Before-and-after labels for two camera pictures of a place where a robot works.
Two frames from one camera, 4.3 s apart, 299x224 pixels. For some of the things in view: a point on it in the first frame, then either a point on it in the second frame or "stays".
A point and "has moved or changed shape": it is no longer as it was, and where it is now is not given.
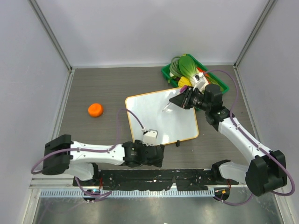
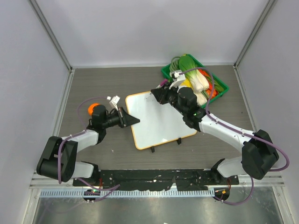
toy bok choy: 188,67 stays
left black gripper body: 158,164 to 115,119
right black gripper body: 194,99 to 171,96
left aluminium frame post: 40,14 stays
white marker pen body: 167,106 to 149,95
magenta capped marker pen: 183,88 has moved or changed shape
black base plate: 190,179 stays
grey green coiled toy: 174,67 stays
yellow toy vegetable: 182,81 stays
